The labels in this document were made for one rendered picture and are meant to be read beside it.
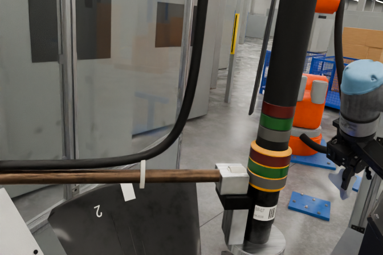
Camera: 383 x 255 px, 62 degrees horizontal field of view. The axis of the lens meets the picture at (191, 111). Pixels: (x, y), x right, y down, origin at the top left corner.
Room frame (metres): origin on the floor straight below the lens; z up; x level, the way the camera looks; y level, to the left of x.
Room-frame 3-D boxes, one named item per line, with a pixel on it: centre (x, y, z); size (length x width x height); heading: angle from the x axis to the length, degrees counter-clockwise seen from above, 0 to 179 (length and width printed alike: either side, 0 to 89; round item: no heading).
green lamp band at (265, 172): (0.32, -0.09, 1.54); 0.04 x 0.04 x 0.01
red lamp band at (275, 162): (0.32, -0.09, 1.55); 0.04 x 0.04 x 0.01
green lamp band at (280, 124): (0.32, -0.09, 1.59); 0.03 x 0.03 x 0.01
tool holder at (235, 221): (0.31, -0.08, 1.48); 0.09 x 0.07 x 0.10; 102
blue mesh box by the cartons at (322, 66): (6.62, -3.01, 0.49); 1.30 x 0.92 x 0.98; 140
